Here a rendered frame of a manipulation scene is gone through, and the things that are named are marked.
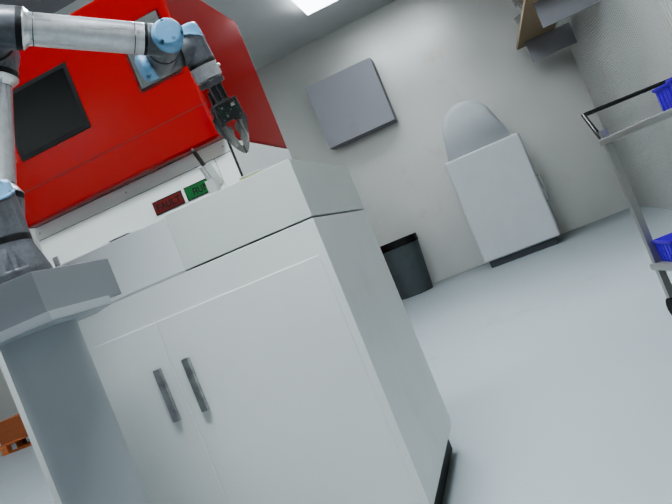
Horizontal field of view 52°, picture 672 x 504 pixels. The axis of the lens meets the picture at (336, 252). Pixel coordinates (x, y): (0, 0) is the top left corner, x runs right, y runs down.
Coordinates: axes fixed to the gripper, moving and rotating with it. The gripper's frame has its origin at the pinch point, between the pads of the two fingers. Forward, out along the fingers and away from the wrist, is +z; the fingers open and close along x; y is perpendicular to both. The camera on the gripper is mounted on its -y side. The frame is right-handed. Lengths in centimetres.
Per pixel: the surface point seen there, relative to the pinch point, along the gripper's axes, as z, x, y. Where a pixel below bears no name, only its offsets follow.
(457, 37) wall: 27, 337, -546
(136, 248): 9.0, -37.4, 16.0
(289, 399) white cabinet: 56, -22, 37
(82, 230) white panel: 4, -57, -66
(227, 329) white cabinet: 35, -27, 29
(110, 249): 6.6, -43.3, 12.6
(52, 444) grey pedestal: 32, -68, 51
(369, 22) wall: -31, 266, -594
